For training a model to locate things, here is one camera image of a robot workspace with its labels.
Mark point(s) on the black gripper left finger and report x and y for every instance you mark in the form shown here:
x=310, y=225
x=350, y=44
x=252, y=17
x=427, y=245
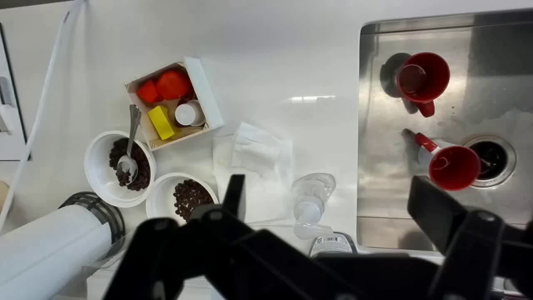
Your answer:
x=184, y=255

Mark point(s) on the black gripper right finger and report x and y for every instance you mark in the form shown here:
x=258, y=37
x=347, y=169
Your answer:
x=477, y=250

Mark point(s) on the white bowl of coffee beans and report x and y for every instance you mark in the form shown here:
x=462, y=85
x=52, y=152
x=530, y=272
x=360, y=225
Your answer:
x=162, y=194

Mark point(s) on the white coffee pod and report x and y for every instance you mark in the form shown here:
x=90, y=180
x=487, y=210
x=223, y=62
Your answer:
x=187, y=114

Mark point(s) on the white open wooden box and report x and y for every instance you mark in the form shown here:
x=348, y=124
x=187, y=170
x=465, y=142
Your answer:
x=207, y=94

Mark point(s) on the small red coffee pod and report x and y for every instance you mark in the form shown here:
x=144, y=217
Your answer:
x=149, y=92

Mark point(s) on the large red coffee pod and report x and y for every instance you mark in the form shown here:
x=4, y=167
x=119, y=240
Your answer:
x=174, y=84

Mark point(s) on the red mug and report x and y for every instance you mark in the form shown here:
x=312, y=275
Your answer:
x=427, y=75
x=455, y=167

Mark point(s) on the sink drain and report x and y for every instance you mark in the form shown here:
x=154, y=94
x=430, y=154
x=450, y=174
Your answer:
x=495, y=159

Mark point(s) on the metal spoon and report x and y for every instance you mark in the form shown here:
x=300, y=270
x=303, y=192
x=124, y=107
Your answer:
x=127, y=165

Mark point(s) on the stainless steel sink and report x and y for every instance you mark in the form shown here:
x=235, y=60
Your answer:
x=383, y=184

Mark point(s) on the white bowl with spoon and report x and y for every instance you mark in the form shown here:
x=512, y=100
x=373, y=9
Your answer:
x=99, y=167

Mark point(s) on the white folded cloth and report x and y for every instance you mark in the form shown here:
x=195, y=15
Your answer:
x=255, y=152

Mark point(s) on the white paper towel roll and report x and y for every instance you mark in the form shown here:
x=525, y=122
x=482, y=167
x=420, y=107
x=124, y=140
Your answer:
x=50, y=250

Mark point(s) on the small glass jar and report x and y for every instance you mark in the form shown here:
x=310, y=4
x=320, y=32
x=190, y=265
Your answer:
x=312, y=197

